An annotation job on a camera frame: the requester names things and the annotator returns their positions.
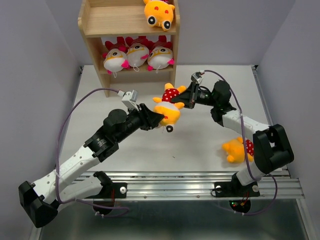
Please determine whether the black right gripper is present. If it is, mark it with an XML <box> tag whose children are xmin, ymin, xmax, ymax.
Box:
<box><xmin>170</xmin><ymin>82</ymin><xmax>218</xmax><ymax>110</ymax></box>

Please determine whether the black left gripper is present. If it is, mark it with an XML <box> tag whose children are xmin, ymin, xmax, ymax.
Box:
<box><xmin>116</xmin><ymin>103</ymin><xmax>164</xmax><ymax>143</ymax></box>

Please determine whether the orange plush toy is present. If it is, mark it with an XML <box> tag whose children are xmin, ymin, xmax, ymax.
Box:
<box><xmin>153</xmin><ymin>83</ymin><xmax>187</xmax><ymax>133</ymax></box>

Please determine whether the white pink striped plush toy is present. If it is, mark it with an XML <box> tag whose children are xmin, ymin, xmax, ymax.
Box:
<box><xmin>125</xmin><ymin>36</ymin><xmax>152</xmax><ymax>72</ymax></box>

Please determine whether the orange plush toy face down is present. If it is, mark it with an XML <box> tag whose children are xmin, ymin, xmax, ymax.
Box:
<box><xmin>221</xmin><ymin>137</ymin><xmax>254</xmax><ymax>164</ymax></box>

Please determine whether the orange plush toy polka-dot dress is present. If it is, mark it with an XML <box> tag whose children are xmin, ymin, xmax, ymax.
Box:
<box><xmin>143</xmin><ymin>0</ymin><xmax>175</xmax><ymax>32</ymax></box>

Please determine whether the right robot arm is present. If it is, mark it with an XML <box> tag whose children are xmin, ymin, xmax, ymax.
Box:
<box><xmin>171</xmin><ymin>80</ymin><xmax>294</xmax><ymax>198</ymax></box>

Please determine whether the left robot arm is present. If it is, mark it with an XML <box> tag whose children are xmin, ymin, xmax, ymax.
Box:
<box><xmin>18</xmin><ymin>103</ymin><xmax>164</xmax><ymax>228</ymax></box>

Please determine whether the wooden shelf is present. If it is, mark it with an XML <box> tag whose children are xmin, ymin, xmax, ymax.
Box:
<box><xmin>77</xmin><ymin>0</ymin><xmax>180</xmax><ymax>89</ymax></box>

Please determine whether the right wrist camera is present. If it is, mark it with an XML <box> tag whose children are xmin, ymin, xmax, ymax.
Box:
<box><xmin>191</xmin><ymin>70</ymin><xmax>205</xmax><ymax>86</ymax></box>

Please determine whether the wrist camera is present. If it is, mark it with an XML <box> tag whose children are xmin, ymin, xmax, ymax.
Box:
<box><xmin>191</xmin><ymin>70</ymin><xmax>205</xmax><ymax>86</ymax></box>
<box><xmin>117</xmin><ymin>90</ymin><xmax>139</xmax><ymax>110</ymax></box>

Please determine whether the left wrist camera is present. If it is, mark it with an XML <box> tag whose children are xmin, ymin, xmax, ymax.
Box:
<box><xmin>117</xmin><ymin>90</ymin><xmax>139</xmax><ymax>110</ymax></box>

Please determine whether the aluminium rail base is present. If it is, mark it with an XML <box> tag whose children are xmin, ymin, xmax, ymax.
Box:
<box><xmin>41</xmin><ymin>65</ymin><xmax>306</xmax><ymax>201</ymax></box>

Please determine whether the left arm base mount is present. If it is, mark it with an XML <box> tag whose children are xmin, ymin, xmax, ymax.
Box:
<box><xmin>90</xmin><ymin>182</ymin><xmax>128</xmax><ymax>207</ymax></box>

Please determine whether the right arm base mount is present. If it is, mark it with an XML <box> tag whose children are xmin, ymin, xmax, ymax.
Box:
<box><xmin>211</xmin><ymin>181</ymin><xmax>261</xmax><ymax>215</ymax></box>

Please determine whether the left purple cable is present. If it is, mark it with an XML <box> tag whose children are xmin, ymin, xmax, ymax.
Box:
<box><xmin>54</xmin><ymin>88</ymin><xmax>131</xmax><ymax>218</ymax></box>

